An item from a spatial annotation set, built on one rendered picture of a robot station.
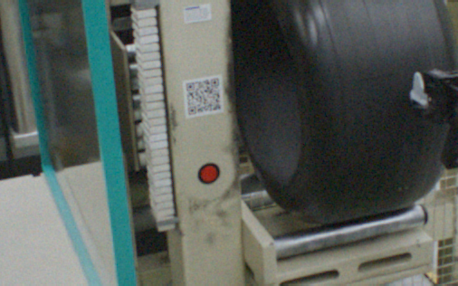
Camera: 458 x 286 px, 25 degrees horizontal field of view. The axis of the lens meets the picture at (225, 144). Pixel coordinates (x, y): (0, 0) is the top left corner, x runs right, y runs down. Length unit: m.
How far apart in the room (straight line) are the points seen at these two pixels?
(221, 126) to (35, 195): 0.55
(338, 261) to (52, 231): 0.80
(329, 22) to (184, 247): 0.54
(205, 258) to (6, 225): 0.71
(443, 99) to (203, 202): 0.55
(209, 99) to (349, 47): 0.29
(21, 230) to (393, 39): 0.76
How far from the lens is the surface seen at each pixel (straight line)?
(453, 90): 1.66
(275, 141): 2.28
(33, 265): 1.31
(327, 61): 1.77
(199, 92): 1.88
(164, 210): 1.97
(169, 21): 1.82
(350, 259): 2.04
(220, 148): 1.94
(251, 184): 2.23
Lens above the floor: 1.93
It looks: 25 degrees down
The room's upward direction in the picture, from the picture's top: 4 degrees counter-clockwise
